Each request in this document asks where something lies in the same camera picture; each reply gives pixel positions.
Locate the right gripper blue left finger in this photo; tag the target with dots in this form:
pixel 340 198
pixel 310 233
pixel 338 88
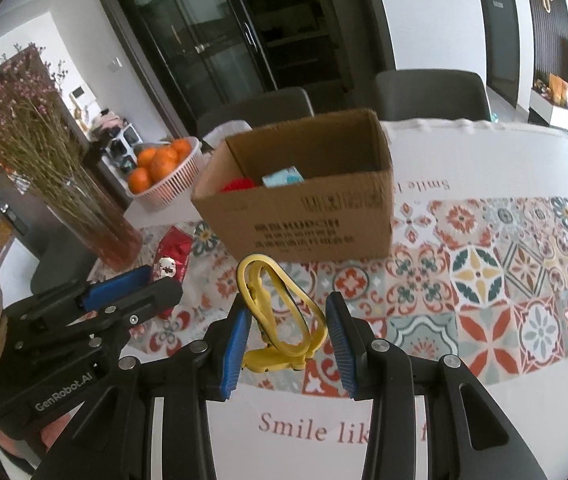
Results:
pixel 234 337

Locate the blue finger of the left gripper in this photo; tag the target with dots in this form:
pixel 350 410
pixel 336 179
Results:
pixel 100 294
pixel 136 308

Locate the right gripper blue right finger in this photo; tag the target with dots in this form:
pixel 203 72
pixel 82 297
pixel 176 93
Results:
pixel 344 339

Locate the red hawthorn snack packet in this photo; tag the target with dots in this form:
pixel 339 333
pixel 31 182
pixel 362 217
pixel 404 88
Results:
pixel 172 254

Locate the yellow plastic clip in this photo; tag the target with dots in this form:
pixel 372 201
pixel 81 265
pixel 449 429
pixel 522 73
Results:
pixel 269 292

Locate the red strawberry plush toy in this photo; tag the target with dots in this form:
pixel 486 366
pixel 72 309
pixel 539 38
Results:
pixel 239 184

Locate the light blue tissue pack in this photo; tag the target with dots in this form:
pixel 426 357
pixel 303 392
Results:
pixel 283 177

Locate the white plastic fruit basket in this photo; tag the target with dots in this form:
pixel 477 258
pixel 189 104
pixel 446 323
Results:
pixel 162 193

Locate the orange fruit front left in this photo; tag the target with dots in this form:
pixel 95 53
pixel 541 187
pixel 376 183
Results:
pixel 139 181

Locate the orange fruit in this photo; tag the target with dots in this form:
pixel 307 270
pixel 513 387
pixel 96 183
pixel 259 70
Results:
pixel 181 147
pixel 139 181
pixel 164 162
pixel 146 157

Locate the orange fruit centre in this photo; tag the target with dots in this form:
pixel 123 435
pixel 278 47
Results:
pixel 164 162

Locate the orange fruit upper left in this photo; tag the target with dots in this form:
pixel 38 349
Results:
pixel 146 157

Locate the orange fruit top back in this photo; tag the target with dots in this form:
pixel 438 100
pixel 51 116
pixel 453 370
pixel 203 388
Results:
pixel 181 147

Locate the brown cardboard box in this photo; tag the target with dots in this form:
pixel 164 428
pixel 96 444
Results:
pixel 341 211

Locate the patterned tile tablecloth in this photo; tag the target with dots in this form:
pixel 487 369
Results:
pixel 478 268

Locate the glass vase dried flowers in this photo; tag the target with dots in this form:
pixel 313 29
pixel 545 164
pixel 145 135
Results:
pixel 41 146

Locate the dark grey chair left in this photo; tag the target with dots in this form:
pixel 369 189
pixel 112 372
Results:
pixel 267 108

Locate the dark grey chair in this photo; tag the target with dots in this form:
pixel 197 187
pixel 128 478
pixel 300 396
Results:
pixel 267 108
pixel 426 94

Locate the dark grey chair right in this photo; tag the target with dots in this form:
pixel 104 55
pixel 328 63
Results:
pixel 426 94

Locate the black glass cabinet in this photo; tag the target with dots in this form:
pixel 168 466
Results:
pixel 195 56

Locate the white tv console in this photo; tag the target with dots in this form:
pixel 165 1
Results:
pixel 543 112

